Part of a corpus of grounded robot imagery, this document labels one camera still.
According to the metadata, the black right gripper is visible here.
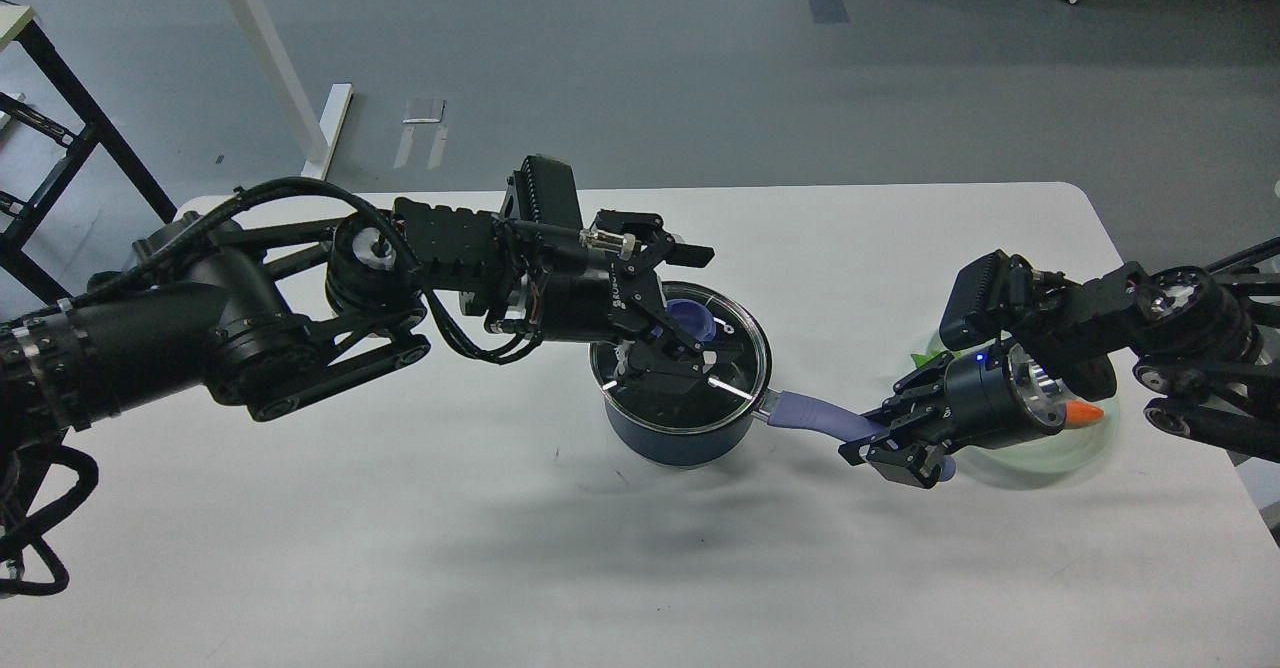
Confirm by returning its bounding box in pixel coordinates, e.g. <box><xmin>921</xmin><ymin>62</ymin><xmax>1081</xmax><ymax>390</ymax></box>
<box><xmin>838</xmin><ymin>346</ymin><xmax>1069</xmax><ymax>489</ymax></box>

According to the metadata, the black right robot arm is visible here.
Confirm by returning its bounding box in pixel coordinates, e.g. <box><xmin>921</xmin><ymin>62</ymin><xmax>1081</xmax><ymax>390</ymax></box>
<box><xmin>838</xmin><ymin>239</ymin><xmax>1279</xmax><ymax>489</ymax></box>

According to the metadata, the orange toy carrot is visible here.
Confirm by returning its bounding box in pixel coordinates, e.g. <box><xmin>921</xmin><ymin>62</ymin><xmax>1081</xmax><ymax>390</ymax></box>
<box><xmin>909</xmin><ymin>346</ymin><xmax>1105</xmax><ymax>427</ymax></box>

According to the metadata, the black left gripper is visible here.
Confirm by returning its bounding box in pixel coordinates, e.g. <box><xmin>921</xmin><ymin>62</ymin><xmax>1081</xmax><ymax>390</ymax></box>
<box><xmin>535</xmin><ymin>211</ymin><xmax>746</xmax><ymax>395</ymax></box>

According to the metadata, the blue saucepan with purple handle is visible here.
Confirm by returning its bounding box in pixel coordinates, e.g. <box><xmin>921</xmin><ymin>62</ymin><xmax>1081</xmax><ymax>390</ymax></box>
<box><xmin>588</xmin><ymin>282</ymin><xmax>957</xmax><ymax>479</ymax></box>

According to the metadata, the clear green glass plate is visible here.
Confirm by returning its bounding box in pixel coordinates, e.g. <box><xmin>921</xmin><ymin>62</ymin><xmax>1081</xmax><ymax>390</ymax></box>
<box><xmin>950</xmin><ymin>344</ymin><xmax>1120</xmax><ymax>481</ymax></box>

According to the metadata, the white table frame leg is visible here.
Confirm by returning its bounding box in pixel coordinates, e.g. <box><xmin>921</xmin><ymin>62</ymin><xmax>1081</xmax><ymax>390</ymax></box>
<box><xmin>0</xmin><ymin>0</ymin><xmax>355</xmax><ymax>195</ymax></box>

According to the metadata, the glass lid with purple knob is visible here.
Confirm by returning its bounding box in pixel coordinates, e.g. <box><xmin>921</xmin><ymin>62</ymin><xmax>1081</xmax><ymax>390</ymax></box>
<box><xmin>589</xmin><ymin>282</ymin><xmax>772</xmax><ymax>466</ymax></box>

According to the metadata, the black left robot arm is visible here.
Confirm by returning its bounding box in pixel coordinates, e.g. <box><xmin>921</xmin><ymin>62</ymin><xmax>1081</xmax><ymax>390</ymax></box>
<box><xmin>1</xmin><ymin>156</ymin><xmax>716</xmax><ymax>598</ymax></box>

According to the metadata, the black metal rack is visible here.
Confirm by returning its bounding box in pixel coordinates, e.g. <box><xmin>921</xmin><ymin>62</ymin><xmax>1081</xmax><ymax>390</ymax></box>
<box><xmin>1</xmin><ymin>3</ymin><xmax>177</xmax><ymax>303</ymax></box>

